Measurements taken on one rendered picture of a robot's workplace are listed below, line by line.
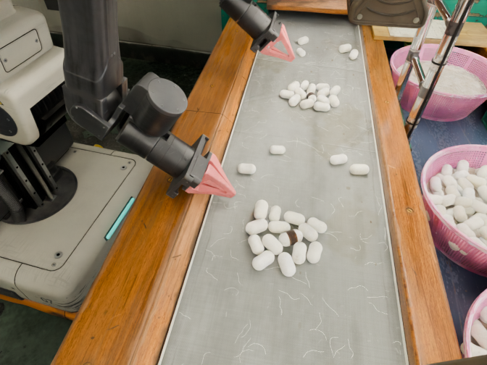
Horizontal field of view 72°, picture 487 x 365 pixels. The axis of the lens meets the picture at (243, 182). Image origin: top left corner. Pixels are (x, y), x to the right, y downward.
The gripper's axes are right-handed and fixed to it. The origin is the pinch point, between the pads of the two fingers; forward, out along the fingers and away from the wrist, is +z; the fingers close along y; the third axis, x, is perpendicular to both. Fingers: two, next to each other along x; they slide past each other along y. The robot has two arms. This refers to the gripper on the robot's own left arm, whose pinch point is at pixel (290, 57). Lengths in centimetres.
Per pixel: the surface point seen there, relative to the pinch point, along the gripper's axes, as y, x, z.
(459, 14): -15.1, -30.0, 8.7
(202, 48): 140, 93, -3
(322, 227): -43.7, -1.5, 10.4
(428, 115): 0.7, -13.9, 35.3
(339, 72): 9.3, -2.8, 14.8
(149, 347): -65, 12, -5
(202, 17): 140, 76, -15
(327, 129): -16.1, -0.8, 12.3
